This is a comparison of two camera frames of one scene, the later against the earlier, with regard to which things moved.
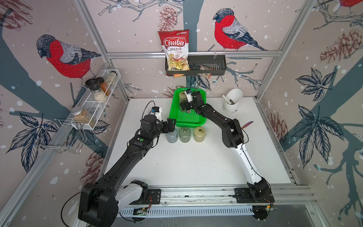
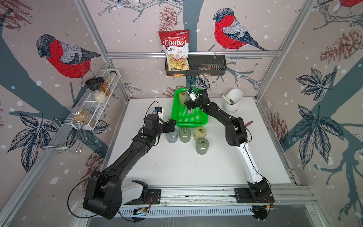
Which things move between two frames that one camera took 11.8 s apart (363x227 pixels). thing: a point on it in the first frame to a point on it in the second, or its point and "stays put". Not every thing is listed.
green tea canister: x=185 y=135 stays put
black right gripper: x=185 y=104 to x=188 y=103
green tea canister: x=183 y=98 to x=202 y=146
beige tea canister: x=199 y=134 stays put
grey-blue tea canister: x=172 y=136 stays put
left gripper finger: x=171 y=128 stays put
